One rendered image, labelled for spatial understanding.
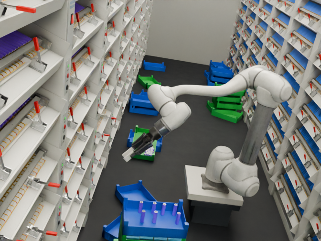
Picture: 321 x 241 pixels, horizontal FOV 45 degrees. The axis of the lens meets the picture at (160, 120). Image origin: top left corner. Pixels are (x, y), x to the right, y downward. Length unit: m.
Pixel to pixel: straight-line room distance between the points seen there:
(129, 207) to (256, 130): 0.85
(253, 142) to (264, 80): 0.37
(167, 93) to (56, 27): 1.01
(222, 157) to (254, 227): 0.59
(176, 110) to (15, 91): 1.23
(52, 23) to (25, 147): 0.40
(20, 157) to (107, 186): 1.83
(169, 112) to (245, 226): 1.08
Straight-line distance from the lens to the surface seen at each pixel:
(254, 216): 2.93
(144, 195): 2.83
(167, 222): 1.98
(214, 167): 2.52
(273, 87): 2.20
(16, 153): 1.10
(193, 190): 2.56
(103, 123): 2.66
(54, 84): 1.34
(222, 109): 4.58
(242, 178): 2.38
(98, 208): 2.67
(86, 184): 2.34
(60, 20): 1.28
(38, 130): 1.22
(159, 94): 2.14
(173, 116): 2.07
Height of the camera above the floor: 1.62
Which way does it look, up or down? 24 degrees down
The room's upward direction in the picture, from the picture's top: 10 degrees clockwise
